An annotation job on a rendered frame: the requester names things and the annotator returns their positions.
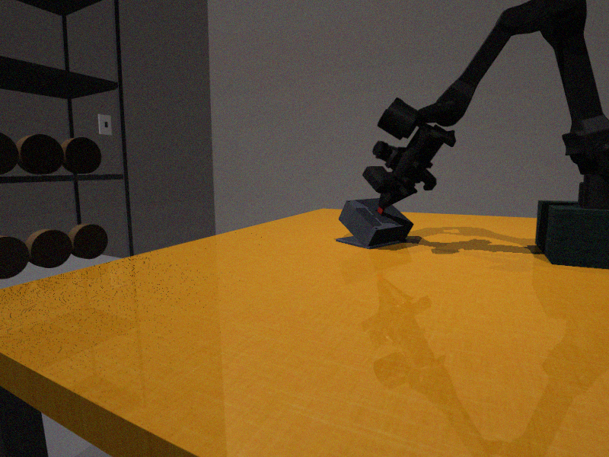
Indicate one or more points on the dark grey sloped panel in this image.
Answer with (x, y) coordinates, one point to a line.
(370, 228)

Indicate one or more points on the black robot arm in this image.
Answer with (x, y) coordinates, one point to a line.
(562, 24)

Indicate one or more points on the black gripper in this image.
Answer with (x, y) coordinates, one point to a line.
(398, 184)

